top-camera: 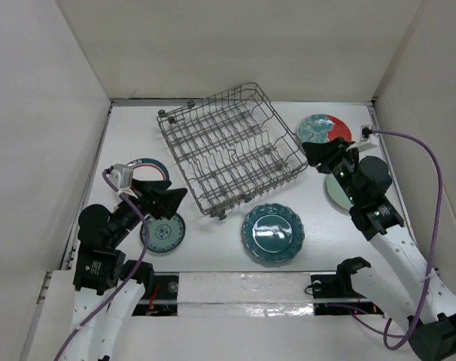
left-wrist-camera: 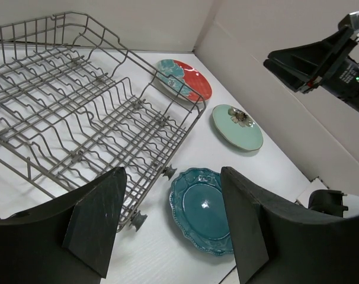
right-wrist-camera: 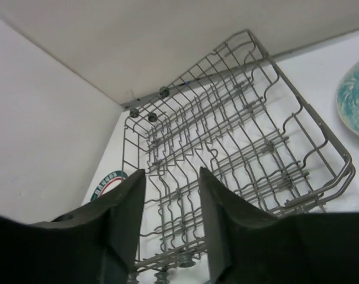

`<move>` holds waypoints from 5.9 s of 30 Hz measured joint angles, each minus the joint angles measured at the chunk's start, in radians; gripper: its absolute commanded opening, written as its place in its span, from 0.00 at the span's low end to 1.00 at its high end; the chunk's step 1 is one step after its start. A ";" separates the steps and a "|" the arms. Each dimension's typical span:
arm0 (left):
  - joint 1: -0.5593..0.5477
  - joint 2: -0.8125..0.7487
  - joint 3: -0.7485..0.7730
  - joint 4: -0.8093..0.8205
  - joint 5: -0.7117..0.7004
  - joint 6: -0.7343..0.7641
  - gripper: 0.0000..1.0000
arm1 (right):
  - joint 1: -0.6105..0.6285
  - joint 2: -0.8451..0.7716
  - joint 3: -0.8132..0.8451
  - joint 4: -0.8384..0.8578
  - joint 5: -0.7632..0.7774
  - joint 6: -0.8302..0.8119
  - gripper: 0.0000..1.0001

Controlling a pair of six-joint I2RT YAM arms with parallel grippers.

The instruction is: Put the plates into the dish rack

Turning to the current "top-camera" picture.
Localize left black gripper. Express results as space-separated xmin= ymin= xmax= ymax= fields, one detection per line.
xmin=109 ymin=176 xmax=187 ymax=244

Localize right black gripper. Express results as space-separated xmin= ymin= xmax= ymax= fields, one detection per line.
xmin=302 ymin=136 xmax=361 ymax=205

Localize red and teal floral plate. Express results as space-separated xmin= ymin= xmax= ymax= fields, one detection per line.
xmin=296 ymin=114 xmax=352 ymax=144

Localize white plate with green rim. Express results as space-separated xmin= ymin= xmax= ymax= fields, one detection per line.
xmin=127 ymin=158 xmax=170 ymax=181

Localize light green floral plate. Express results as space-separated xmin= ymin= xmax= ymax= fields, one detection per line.
xmin=325 ymin=174 xmax=353 ymax=211

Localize small blue patterned plate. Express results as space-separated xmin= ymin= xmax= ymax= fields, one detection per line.
xmin=140 ymin=213 xmax=186 ymax=253

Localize dark teal scalloped plate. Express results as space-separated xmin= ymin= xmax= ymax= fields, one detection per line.
xmin=241 ymin=203 xmax=305 ymax=263

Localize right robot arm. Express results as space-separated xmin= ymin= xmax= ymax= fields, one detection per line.
xmin=302 ymin=138 xmax=456 ymax=360

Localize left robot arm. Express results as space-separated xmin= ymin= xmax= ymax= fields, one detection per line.
xmin=54 ymin=180 xmax=187 ymax=360

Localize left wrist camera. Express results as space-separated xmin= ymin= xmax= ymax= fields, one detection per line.
xmin=108 ymin=163 xmax=134 ymax=190

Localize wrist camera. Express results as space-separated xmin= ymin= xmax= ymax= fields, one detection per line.
xmin=108 ymin=163 xmax=134 ymax=190
xmin=357 ymin=125 xmax=379 ymax=151

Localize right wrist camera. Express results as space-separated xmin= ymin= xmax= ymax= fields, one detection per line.
xmin=357 ymin=125 xmax=379 ymax=151

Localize grey wire dish rack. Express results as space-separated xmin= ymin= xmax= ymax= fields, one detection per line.
xmin=157 ymin=82 xmax=308 ymax=220

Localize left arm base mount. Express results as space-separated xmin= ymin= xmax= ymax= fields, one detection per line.
xmin=132 ymin=273 xmax=179 ymax=317

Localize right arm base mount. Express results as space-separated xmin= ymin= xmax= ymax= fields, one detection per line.
xmin=304 ymin=273 xmax=383 ymax=316

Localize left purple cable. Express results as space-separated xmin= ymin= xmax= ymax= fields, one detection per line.
xmin=53 ymin=168 xmax=151 ymax=361

